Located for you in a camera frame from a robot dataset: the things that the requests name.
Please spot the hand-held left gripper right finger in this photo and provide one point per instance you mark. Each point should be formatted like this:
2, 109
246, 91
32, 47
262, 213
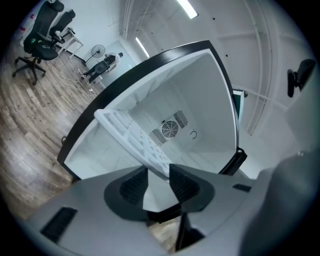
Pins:
186, 187

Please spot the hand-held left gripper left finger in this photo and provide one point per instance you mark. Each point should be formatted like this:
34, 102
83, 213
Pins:
131, 190

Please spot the white lattice fridge shelf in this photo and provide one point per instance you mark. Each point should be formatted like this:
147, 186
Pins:
136, 136

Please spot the black fridge with white interior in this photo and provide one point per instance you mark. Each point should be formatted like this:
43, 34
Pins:
200, 100

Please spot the dark green board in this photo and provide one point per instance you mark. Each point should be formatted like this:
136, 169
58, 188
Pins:
238, 105

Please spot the black standing fan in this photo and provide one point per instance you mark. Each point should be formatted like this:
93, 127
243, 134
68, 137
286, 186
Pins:
98, 50

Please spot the long ceiling light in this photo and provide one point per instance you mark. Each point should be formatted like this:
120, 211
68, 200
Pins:
142, 47
187, 7

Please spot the white table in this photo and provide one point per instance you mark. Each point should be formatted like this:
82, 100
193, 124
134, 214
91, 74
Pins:
75, 40

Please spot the small black office chair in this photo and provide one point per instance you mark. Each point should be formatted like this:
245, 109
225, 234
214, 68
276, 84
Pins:
65, 20

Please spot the large black office chair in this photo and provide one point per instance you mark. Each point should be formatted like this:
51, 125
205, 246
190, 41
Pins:
41, 30

